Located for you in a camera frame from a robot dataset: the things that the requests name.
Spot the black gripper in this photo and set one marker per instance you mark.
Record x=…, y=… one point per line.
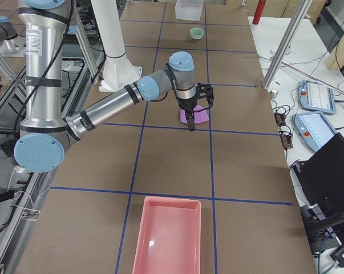
x=187, y=104

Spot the light green bowl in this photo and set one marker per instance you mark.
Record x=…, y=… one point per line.
x=196, y=33

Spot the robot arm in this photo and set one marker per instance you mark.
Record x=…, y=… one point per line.
x=45, y=136
x=8, y=35

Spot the translucent white plastic box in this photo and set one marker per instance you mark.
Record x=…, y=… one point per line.
x=189, y=10

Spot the purple cloth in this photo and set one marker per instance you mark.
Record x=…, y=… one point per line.
x=201, y=116

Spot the near teach pendant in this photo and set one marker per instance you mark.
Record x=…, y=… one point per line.
x=314, y=129

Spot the teach pendant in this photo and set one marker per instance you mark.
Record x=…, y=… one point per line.
x=314, y=129
x=314, y=96

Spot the far teach pendant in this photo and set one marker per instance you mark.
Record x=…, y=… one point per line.
x=314, y=96

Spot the pink plastic tray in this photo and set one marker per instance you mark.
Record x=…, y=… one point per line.
x=169, y=239

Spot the black laptop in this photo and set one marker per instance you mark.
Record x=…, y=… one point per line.
x=322, y=176

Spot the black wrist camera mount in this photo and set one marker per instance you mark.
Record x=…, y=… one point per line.
x=205, y=91

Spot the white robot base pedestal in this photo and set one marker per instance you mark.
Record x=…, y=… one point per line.
x=118, y=71

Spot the aluminium frame post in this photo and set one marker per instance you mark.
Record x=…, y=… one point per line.
x=286, y=40

